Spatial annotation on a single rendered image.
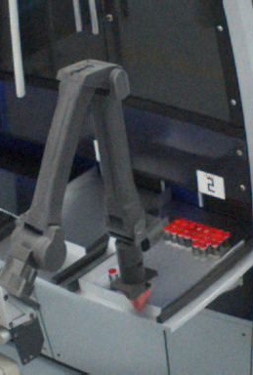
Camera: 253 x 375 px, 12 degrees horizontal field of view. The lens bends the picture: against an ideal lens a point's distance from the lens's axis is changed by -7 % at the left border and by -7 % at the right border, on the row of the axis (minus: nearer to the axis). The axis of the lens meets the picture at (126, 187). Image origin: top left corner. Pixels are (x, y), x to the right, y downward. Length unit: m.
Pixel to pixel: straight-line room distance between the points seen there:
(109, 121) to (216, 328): 0.99
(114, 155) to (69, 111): 0.20
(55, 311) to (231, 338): 0.75
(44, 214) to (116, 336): 1.28
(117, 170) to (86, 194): 0.79
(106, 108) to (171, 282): 0.61
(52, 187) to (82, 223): 0.82
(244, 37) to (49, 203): 0.66
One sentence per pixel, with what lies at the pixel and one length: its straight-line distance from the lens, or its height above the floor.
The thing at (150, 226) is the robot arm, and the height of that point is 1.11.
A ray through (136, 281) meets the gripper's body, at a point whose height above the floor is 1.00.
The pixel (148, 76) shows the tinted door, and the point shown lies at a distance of 3.13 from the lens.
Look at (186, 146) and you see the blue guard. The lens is 3.15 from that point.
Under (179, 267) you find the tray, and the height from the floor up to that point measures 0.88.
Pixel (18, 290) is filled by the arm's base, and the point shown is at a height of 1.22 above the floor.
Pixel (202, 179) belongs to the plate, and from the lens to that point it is 3.16.
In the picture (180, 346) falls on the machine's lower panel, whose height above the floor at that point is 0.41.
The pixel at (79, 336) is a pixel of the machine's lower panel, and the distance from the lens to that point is 3.90.
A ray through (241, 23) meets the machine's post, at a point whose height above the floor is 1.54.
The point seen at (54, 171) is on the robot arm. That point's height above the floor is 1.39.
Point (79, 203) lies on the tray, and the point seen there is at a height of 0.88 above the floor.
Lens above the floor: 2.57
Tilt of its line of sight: 29 degrees down
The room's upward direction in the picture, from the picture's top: 8 degrees counter-clockwise
